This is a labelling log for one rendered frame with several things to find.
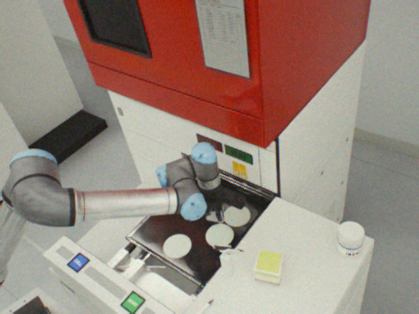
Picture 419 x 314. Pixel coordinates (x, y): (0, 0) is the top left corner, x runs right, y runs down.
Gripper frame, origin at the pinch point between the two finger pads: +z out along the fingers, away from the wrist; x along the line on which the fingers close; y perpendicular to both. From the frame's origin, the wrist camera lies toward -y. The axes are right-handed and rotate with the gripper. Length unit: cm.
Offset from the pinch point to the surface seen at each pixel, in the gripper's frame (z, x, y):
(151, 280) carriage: 3.2, 22.9, 22.1
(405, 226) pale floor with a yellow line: 91, -70, -89
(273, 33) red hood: -66, -9, -20
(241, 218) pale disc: 1.3, -2.1, -6.3
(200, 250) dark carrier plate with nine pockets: 1.4, 11.9, 6.9
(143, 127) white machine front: -12, -40, 37
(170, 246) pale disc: 1.2, 10.7, 17.6
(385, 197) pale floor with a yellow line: 91, -92, -82
